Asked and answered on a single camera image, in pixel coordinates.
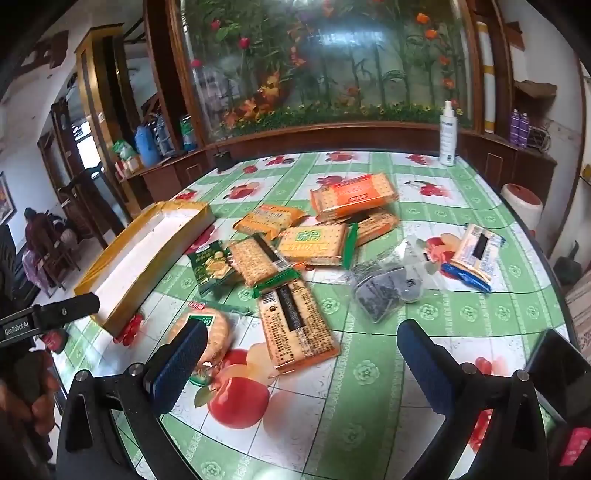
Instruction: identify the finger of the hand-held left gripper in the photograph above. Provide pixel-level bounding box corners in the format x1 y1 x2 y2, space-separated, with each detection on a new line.
36 293 101 332

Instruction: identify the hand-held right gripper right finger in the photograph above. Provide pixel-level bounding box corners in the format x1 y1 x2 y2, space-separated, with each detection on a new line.
397 319 550 480

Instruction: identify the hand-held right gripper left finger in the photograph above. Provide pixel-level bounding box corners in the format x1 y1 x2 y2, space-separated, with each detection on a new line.
55 318 208 480

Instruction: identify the round cracker packet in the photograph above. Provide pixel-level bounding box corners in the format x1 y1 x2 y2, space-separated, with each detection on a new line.
166 300 252 386

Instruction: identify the yellow cardboard box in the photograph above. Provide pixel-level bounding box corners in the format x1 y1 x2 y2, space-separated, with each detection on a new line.
74 200 217 337

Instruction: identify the clear bag of dark snacks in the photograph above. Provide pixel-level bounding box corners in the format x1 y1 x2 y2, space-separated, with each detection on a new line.
346 235 439 324

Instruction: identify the dark green snack packet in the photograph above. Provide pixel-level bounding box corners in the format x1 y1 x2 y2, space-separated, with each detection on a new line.
187 241 241 298

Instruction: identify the white barcode biscuit packet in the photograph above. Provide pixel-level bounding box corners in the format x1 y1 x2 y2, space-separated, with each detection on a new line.
438 223 506 294

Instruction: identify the long green-ended cracker packet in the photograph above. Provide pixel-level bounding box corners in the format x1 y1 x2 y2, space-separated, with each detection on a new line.
253 271 341 374

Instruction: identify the small black label cracker packet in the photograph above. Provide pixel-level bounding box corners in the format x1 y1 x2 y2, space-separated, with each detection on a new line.
228 234 291 288

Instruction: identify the orange-edged black label cracker packet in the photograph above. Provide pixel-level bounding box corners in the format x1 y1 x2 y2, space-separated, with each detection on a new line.
318 208 400 247

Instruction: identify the green-edged cracker packet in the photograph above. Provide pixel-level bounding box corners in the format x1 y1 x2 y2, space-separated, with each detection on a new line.
276 222 360 268

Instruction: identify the orange snack packet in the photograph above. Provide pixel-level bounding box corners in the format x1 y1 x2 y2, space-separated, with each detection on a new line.
233 203 309 238

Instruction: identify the large orange cracker packet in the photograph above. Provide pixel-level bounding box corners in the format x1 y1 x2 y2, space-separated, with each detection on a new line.
309 173 400 221

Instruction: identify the person's left hand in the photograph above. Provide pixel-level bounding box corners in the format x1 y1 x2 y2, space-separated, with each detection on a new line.
0 353 63 437

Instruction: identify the red labelled jar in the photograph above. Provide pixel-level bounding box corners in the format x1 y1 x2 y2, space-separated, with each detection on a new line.
37 329 70 355

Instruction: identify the green fruit-print tablecloth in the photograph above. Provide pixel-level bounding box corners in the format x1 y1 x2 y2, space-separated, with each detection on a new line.
60 150 578 480

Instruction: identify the tall-backed wooden chair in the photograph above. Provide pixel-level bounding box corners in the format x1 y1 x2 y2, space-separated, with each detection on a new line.
58 161 130 245

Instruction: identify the black rectangular object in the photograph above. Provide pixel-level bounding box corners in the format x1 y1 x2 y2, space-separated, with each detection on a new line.
524 329 580 425

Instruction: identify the green tissue pack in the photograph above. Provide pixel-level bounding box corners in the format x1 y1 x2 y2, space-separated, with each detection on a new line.
112 140 139 162

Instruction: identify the blue thermos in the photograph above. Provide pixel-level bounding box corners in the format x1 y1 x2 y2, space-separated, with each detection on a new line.
134 124 161 167

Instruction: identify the green label water bottle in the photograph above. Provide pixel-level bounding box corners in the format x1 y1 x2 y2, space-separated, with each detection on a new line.
179 114 199 153

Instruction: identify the gold framed pillar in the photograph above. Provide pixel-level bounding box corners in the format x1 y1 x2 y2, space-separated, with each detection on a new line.
76 25 134 208

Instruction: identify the white spray bottle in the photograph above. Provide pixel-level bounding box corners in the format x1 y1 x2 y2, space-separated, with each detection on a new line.
438 99 460 167

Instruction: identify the wooden display cabinet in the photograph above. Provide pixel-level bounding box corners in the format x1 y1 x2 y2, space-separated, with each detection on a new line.
122 0 559 208

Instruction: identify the glass flower display panel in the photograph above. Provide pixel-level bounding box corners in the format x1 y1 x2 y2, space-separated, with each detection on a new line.
168 0 476 139

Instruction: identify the framed wall painting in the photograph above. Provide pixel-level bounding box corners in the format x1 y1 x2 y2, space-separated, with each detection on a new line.
0 172 17 227

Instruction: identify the black cable bundle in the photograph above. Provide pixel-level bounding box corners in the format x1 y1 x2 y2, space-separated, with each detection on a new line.
529 122 552 151

